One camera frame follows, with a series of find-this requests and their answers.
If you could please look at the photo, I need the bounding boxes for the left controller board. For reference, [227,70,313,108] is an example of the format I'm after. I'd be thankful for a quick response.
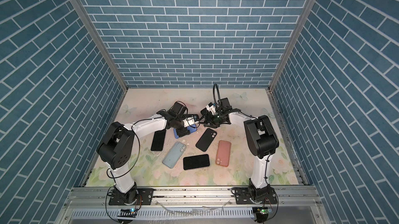
[117,208,137,219]

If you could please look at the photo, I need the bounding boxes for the black phone lower centre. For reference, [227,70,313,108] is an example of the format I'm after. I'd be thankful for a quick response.
[183,154,210,171]

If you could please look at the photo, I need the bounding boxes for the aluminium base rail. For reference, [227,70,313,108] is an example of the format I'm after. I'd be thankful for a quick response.
[56,185,328,224]

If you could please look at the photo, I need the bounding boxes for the right controller board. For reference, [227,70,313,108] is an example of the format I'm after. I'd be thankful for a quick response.
[252,207,272,224]

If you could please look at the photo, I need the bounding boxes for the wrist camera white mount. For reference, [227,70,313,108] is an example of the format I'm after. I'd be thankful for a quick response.
[206,102,217,115]
[183,114,199,128]

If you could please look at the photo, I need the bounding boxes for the blue phone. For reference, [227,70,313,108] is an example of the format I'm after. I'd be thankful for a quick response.
[174,126,197,139]

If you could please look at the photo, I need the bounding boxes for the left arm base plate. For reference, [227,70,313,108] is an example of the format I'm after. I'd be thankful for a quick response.
[107,187,154,206]

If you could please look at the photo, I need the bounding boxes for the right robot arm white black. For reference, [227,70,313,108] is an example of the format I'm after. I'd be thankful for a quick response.
[201,98,280,197]

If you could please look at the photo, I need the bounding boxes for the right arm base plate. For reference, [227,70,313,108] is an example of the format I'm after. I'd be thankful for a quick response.
[230,186,278,205]

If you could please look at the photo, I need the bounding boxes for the controller board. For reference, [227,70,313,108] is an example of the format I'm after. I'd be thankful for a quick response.
[252,207,272,224]
[117,208,137,219]

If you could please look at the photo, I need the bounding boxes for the black phone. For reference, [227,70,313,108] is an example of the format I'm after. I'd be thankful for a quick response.
[183,154,210,171]
[150,129,167,151]

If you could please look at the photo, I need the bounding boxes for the black phone case middle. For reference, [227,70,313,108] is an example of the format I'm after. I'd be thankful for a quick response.
[195,128,217,152]

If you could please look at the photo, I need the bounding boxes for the light blue phone case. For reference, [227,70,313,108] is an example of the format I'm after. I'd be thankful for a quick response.
[162,142,187,169]

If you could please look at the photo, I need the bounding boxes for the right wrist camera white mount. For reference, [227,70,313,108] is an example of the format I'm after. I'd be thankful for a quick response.
[206,102,217,115]

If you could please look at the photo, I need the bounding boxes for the pink phone case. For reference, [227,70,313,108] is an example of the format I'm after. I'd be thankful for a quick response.
[216,140,231,167]

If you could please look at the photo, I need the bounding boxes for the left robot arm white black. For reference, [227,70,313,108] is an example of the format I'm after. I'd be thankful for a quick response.
[96,101,200,194]

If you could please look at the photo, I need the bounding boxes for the black phone left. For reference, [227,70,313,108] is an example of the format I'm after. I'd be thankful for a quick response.
[150,129,167,151]

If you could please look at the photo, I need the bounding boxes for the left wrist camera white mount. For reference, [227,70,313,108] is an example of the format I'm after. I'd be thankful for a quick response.
[183,114,199,128]

